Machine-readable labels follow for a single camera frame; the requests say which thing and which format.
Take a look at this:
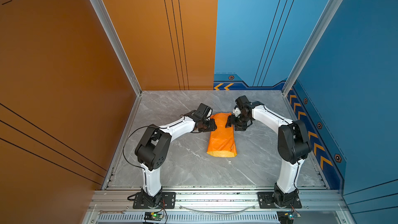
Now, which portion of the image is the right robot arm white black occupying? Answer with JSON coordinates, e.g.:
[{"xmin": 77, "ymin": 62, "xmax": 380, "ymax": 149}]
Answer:
[{"xmin": 226, "ymin": 102, "xmax": 312, "ymax": 201}]

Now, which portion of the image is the aluminium corner post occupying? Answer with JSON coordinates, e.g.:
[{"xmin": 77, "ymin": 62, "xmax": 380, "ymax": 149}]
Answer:
[
  {"xmin": 282, "ymin": 0, "xmax": 343, "ymax": 96},
  {"xmin": 89, "ymin": 0, "xmax": 142, "ymax": 96}
]

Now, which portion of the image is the aluminium front rail frame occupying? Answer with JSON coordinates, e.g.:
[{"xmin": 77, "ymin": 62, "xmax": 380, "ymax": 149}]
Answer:
[{"xmin": 83, "ymin": 186, "xmax": 354, "ymax": 224}]

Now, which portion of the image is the yellow wrapping paper sheet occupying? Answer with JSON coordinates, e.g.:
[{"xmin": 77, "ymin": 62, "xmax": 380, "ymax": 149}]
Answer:
[{"xmin": 207, "ymin": 113, "xmax": 237, "ymax": 158}]

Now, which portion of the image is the green circuit board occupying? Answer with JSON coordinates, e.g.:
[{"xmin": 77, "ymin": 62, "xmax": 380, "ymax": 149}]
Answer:
[
  {"xmin": 277, "ymin": 212, "xmax": 301, "ymax": 224},
  {"xmin": 143, "ymin": 212, "xmax": 166, "ymax": 224}
]

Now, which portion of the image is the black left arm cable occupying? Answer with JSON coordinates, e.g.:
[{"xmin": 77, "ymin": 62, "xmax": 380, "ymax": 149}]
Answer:
[{"xmin": 122, "ymin": 125, "xmax": 153, "ymax": 172}]

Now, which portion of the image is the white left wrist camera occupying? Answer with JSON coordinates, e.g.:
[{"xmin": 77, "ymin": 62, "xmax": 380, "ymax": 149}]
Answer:
[{"xmin": 194, "ymin": 103, "xmax": 212, "ymax": 119}]

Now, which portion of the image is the right green circuit board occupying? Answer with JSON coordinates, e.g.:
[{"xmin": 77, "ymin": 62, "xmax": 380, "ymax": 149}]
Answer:
[{"xmin": 277, "ymin": 212, "xmax": 301, "ymax": 224}]

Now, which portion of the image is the left green circuit board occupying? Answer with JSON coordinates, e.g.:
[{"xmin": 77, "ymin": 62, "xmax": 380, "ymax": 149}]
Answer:
[{"xmin": 143, "ymin": 212, "xmax": 166, "ymax": 224}]

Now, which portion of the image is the left aluminium corner post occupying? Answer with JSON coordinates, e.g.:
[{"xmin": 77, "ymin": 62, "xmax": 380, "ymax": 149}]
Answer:
[{"xmin": 89, "ymin": 0, "xmax": 142, "ymax": 96}]

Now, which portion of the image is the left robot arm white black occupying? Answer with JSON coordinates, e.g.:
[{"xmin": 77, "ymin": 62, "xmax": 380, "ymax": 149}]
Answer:
[{"xmin": 135, "ymin": 116, "xmax": 217, "ymax": 198}]

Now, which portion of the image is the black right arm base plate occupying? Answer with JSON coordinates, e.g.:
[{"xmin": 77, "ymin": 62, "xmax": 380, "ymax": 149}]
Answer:
[{"xmin": 257, "ymin": 192, "xmax": 302, "ymax": 209}]

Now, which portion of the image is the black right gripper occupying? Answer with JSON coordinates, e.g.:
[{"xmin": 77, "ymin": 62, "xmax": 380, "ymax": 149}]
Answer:
[{"xmin": 224, "ymin": 113, "xmax": 251, "ymax": 131}]

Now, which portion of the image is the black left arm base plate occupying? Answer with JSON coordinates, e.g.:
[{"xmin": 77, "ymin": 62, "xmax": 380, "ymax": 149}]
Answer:
[{"xmin": 133, "ymin": 191, "xmax": 176, "ymax": 209}]

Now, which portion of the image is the right aluminium corner post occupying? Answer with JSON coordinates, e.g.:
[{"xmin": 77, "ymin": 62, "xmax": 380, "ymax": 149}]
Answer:
[{"xmin": 282, "ymin": 0, "xmax": 343, "ymax": 96}]

